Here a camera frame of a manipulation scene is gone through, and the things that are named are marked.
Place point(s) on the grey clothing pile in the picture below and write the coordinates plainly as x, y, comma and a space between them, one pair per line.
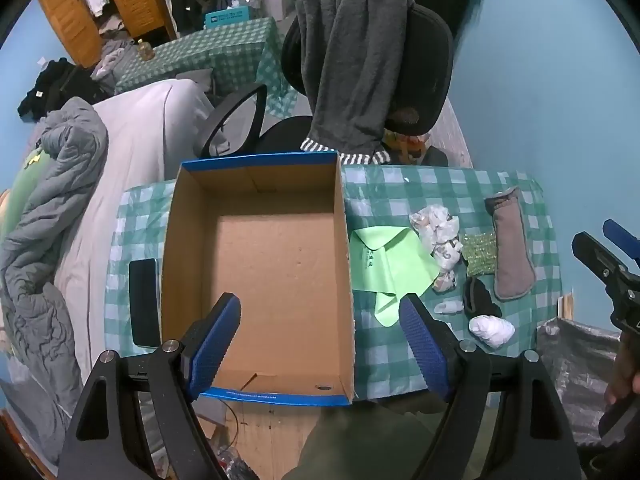
112, 60

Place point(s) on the green pillow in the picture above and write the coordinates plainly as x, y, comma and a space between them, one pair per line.
22, 185

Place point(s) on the black office chair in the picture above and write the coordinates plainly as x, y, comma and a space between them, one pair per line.
430, 60

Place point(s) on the pale quilted cover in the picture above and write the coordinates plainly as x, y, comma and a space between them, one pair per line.
455, 135

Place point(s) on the white plastic bag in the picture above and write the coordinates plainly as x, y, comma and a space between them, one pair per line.
440, 230

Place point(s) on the black sock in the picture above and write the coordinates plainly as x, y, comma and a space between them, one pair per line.
480, 297

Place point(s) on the small blue box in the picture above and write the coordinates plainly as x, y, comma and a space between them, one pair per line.
227, 16

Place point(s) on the cardboard sheet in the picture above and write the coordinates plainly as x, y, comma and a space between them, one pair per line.
270, 435

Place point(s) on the green checked tablecloth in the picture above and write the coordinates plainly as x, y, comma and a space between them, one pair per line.
210, 55
400, 195

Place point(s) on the green glittery scrub sponge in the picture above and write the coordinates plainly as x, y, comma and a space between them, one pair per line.
480, 255

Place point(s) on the grey duvet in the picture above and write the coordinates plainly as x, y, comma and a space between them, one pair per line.
45, 240

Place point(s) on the grey plastic bag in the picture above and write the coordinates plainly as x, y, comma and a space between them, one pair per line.
575, 370

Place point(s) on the white rolled sock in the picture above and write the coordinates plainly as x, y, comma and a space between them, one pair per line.
490, 330

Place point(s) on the wooden wardrobe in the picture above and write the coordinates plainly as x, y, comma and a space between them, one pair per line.
65, 25

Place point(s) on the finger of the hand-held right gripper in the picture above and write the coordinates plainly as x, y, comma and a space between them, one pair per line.
595, 255
622, 240

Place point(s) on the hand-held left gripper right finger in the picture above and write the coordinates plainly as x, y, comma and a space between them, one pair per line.
422, 345

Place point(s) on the dark grey sweater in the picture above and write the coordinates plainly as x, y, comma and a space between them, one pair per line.
350, 60

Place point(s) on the blue-edged cardboard box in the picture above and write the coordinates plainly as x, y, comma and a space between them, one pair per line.
280, 270

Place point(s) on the person's right hand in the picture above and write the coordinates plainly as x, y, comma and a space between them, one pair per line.
622, 375

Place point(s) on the pale bed sheet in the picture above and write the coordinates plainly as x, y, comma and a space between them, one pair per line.
140, 135

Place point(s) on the light green cloth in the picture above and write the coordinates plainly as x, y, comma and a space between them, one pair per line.
385, 265

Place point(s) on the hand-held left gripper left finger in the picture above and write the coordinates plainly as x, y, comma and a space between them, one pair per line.
215, 345

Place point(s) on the black clothing pile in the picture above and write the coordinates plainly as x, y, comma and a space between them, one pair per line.
60, 87

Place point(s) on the colourful packet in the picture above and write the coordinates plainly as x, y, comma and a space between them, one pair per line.
407, 145

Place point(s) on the black smartphone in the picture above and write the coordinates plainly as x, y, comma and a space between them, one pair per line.
144, 305

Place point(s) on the amber jar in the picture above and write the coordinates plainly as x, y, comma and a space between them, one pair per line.
144, 50

